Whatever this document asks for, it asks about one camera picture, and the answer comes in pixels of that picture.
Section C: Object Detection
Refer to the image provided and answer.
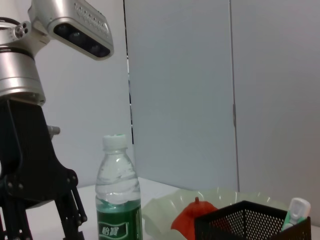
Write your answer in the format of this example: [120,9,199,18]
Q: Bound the pale green glass fruit plate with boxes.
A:
[141,187,288,240]

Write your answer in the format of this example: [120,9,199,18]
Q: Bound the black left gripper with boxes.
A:
[0,98,88,240]

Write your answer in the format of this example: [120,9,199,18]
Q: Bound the clear green-label water bottle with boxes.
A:
[95,133,143,240]

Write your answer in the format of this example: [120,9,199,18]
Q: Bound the orange fruit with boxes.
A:
[170,196,218,240]

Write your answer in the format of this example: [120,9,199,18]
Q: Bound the mint green pen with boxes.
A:
[281,197,312,232]

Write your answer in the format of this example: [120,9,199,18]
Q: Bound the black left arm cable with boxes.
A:
[0,16,21,27]

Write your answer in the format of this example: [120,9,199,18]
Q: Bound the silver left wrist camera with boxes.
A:
[26,0,115,61]

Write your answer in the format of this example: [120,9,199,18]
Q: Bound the black mesh pen holder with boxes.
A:
[194,199,312,240]

